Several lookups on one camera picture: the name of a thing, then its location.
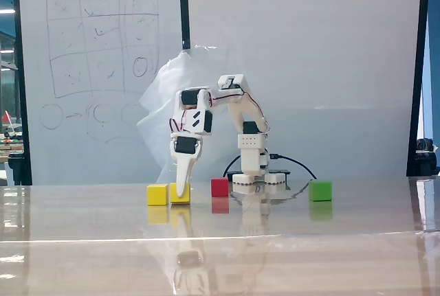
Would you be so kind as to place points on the whiteboard with marker drawings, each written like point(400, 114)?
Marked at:
point(103, 138)

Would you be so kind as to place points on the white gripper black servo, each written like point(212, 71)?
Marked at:
point(184, 146)

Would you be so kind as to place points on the translucent plastic sheet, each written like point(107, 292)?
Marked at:
point(161, 110)

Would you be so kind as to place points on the short black frame pole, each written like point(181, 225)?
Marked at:
point(184, 7)

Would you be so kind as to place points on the long black frame pole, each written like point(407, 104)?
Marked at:
point(20, 69)
point(417, 69)

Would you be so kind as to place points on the plain white board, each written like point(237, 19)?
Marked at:
point(309, 52)

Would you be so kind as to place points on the green wooden cube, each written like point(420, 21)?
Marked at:
point(320, 191)

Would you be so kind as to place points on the black table clamp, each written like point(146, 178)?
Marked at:
point(283, 172)

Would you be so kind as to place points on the yellow wooden cube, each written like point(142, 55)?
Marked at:
point(187, 194)
point(157, 194)

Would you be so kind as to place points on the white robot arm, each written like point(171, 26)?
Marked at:
point(249, 158)

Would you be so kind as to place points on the black camera device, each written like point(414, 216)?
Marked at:
point(426, 158)

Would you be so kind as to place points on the red wooden cube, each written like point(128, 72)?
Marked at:
point(220, 187)

